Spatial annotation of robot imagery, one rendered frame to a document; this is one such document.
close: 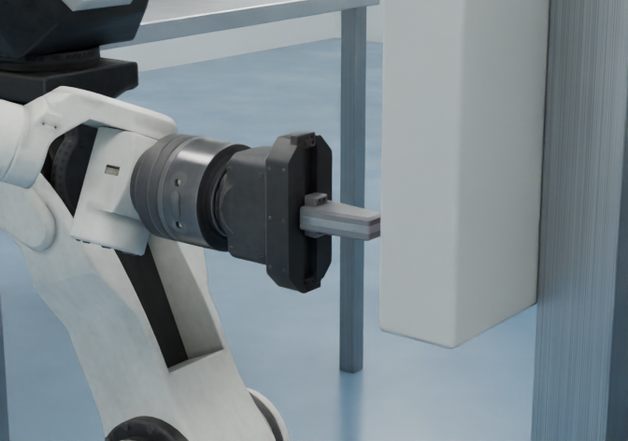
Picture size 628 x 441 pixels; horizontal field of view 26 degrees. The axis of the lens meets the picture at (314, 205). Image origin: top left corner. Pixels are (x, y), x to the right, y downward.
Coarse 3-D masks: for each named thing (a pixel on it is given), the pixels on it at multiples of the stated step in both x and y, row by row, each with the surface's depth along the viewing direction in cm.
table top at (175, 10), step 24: (168, 0) 261; (192, 0) 261; (216, 0) 261; (240, 0) 261; (264, 0) 261; (288, 0) 261; (312, 0) 266; (336, 0) 272; (360, 0) 279; (144, 24) 229; (168, 24) 234; (192, 24) 239; (216, 24) 244; (240, 24) 249
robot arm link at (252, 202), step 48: (192, 144) 108; (240, 144) 108; (288, 144) 102; (192, 192) 106; (240, 192) 105; (288, 192) 101; (192, 240) 108; (240, 240) 106; (288, 240) 102; (288, 288) 105
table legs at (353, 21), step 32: (352, 32) 284; (352, 64) 285; (352, 96) 287; (352, 128) 289; (352, 160) 291; (352, 192) 292; (352, 256) 296; (352, 288) 298; (0, 320) 216; (352, 320) 300; (0, 352) 217; (352, 352) 302; (0, 384) 218; (0, 416) 219
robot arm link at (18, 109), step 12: (0, 108) 109; (12, 108) 110; (0, 120) 108; (12, 120) 109; (0, 132) 108; (12, 132) 108; (0, 144) 108; (12, 144) 108; (0, 156) 108; (12, 156) 109; (0, 168) 109; (0, 180) 111
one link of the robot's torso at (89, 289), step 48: (0, 192) 136; (48, 192) 133; (48, 240) 134; (48, 288) 137; (96, 288) 133; (144, 288) 141; (192, 288) 141; (96, 336) 137; (144, 336) 133; (192, 336) 142; (96, 384) 139; (144, 384) 134; (192, 384) 135; (240, 384) 139; (144, 432) 133; (192, 432) 132; (240, 432) 136
